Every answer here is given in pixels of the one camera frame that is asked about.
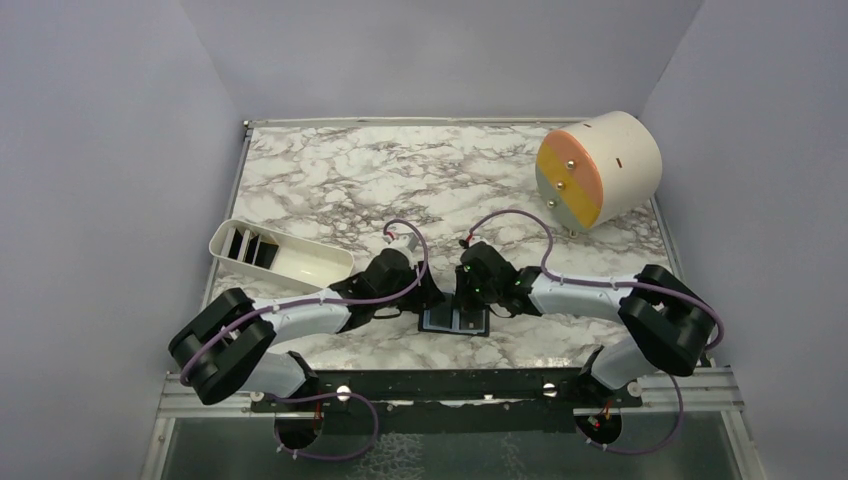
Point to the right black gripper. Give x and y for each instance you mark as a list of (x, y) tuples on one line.
[(463, 298)]

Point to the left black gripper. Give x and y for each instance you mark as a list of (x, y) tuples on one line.
[(425, 292)]

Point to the black card holder blue sleeves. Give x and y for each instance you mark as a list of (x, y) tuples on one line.
[(447, 318)]

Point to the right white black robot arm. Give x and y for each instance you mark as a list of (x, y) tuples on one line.
[(668, 325)]

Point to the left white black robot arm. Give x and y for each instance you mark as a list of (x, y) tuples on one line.
[(225, 347)]

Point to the stack of credit cards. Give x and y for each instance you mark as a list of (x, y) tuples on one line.
[(249, 247)]

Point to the white plastic tray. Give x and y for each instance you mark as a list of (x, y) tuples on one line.
[(300, 264)]

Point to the cream cylinder drum colored face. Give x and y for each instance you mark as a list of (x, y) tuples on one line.
[(594, 170)]

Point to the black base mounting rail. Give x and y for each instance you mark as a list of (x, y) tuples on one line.
[(438, 401)]

